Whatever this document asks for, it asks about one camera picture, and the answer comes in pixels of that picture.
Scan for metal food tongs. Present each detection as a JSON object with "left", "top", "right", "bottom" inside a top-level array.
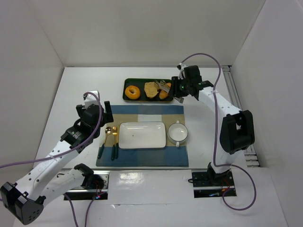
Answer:
[{"left": 154, "top": 80, "right": 184, "bottom": 104}]

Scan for brown bread slice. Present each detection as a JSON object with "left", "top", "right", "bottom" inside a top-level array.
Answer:
[{"left": 144, "top": 82, "right": 160, "bottom": 99}]

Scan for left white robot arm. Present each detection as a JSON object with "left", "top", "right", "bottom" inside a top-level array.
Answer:
[{"left": 0, "top": 101, "right": 114, "bottom": 225}]

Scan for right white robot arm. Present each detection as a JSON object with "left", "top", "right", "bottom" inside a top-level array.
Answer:
[{"left": 169, "top": 64, "right": 255, "bottom": 174}]

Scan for golden bread roll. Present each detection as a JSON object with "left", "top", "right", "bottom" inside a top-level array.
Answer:
[{"left": 159, "top": 83, "right": 171, "bottom": 100}]

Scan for dark green serving tray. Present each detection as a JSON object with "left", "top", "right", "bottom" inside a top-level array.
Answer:
[{"left": 122, "top": 78, "right": 173, "bottom": 103}]

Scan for orange bagel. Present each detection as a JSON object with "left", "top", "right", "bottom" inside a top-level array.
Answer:
[{"left": 125, "top": 85, "right": 141, "bottom": 100}]

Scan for blue beige checked placemat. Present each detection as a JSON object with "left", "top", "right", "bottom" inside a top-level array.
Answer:
[{"left": 96, "top": 105, "right": 189, "bottom": 168}]

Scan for white rectangular plate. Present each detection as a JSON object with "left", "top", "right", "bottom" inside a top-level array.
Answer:
[{"left": 118, "top": 122, "right": 166, "bottom": 149}]

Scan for gold spoon green handle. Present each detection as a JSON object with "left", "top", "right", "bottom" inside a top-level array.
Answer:
[{"left": 97, "top": 127, "right": 113, "bottom": 159}]

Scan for gold fork green handle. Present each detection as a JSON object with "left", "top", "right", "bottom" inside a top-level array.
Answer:
[{"left": 111, "top": 126, "right": 118, "bottom": 161}]

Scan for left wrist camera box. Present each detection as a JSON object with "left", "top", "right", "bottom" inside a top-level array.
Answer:
[{"left": 83, "top": 90, "right": 100, "bottom": 108}]

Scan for gold knife green handle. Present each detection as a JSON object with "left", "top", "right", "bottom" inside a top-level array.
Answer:
[{"left": 114, "top": 133, "right": 118, "bottom": 159}]

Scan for white two-handled soup bowl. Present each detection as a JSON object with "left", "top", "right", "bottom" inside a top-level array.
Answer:
[{"left": 167, "top": 121, "right": 188, "bottom": 148}]

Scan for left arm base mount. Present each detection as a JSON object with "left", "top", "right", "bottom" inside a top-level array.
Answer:
[{"left": 66, "top": 171, "right": 109, "bottom": 201}]

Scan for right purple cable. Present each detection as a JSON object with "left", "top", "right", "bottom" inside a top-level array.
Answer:
[{"left": 178, "top": 52, "right": 257, "bottom": 210}]

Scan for aluminium rail frame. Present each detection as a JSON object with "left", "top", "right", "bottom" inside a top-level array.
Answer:
[{"left": 222, "top": 66, "right": 260, "bottom": 168}]

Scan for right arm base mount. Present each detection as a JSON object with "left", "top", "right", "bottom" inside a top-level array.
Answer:
[{"left": 188, "top": 171, "right": 237, "bottom": 198}]

